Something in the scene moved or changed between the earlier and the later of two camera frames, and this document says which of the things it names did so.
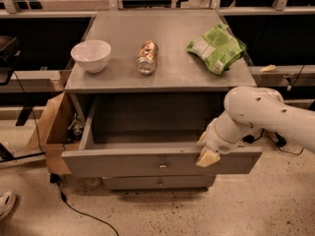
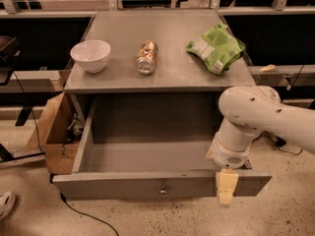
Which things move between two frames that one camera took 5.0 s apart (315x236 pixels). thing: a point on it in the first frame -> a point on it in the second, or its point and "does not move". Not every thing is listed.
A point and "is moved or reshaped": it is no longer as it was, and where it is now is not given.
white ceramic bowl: [93, 55] does not move
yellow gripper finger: [208, 157] -> [226, 183]
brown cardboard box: [59, 129] does not move
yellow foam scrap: [268, 68] does not move
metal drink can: [147, 60] does not move
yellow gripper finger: [202, 138] -> [210, 153]
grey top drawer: [152, 135] is moved or reshaped
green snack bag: [218, 48] does not move
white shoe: [7, 204] does not move
